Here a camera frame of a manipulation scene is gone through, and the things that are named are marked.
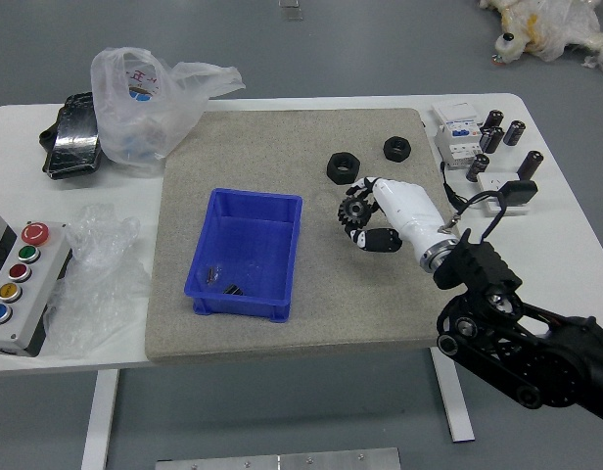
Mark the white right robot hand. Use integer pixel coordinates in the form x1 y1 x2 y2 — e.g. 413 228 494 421
338 175 454 256

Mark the black toothed gear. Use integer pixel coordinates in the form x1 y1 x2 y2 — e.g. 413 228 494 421
337 195 379 229

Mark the small black hex nut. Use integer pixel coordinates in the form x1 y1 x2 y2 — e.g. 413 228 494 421
383 136 412 162

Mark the big black hex nut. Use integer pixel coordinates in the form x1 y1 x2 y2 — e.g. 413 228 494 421
326 152 362 185

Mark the blue plastic box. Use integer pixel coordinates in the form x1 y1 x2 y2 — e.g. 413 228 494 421
183 188 302 324

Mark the grey push-button control box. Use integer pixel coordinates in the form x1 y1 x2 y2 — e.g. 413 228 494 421
0 212 72 357

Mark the white power socket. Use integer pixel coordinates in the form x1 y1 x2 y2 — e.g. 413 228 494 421
479 171 531 216

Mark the white circuit breaker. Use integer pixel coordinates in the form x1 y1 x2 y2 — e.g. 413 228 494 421
432 101 484 170

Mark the black power adapter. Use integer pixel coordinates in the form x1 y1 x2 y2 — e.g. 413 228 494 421
499 179 538 205

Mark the grey-brown foam mat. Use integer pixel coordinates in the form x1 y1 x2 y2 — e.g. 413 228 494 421
144 107 454 366

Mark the white table leg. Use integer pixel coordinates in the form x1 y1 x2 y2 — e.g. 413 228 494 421
430 346 476 444
80 369 120 470

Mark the plush toy in plastic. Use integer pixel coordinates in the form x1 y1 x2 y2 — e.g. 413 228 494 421
479 0 603 74

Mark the translucent white plastic bag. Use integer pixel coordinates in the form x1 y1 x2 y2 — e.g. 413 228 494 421
89 46 247 178

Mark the large grey metal plate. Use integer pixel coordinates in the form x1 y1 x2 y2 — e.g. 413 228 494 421
154 447 401 470

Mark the clear bubble wrap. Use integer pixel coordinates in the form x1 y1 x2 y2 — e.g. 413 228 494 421
42 204 154 358

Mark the black wrapped device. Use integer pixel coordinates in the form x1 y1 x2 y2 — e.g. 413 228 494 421
38 91 105 181

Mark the black adapter cord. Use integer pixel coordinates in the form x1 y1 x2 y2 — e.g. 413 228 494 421
440 161 472 212

